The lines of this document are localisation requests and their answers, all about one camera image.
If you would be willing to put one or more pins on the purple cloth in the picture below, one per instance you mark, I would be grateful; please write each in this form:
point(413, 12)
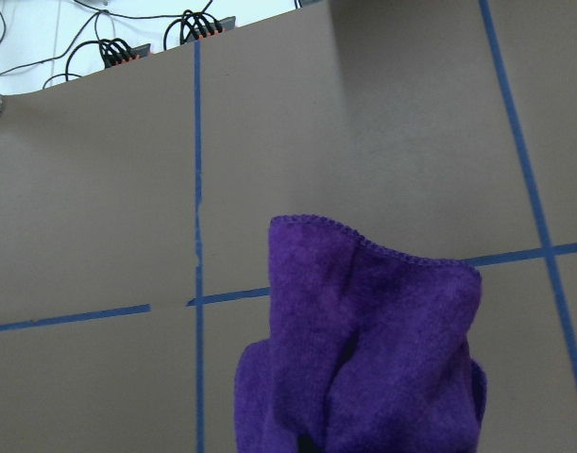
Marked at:
point(367, 349)

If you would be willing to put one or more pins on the far cable connector block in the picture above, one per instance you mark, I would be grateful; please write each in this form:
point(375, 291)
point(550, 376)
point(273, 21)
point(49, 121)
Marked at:
point(197, 25)

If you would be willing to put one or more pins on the cable connector block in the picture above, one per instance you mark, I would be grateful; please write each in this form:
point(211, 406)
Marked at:
point(117, 51)
point(197, 25)

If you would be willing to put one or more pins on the near cable connector block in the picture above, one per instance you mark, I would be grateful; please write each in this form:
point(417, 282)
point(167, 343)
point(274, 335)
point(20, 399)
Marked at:
point(117, 51)

